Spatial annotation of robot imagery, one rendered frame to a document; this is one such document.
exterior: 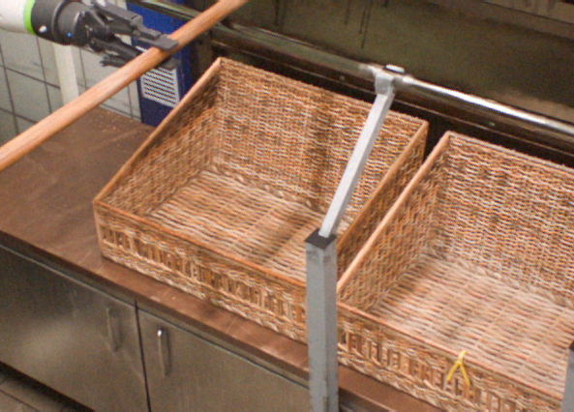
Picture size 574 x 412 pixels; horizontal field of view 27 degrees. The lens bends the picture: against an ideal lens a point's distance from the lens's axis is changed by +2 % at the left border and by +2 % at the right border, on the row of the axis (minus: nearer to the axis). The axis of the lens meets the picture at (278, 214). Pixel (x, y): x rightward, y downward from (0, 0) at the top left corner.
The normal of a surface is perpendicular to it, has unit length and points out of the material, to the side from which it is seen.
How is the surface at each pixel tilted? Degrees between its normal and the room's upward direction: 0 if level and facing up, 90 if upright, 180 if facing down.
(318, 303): 90
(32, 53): 90
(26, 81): 90
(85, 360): 90
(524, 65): 70
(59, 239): 0
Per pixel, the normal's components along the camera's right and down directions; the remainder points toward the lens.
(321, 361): -0.58, 0.51
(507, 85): -0.56, 0.20
